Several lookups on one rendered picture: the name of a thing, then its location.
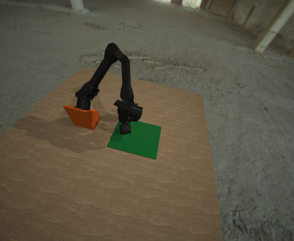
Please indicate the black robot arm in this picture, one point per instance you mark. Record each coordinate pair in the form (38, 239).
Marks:
(90, 89)

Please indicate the green circuit board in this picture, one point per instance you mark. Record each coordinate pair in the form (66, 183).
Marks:
(143, 139)

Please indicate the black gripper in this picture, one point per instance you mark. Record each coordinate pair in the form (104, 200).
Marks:
(124, 127)

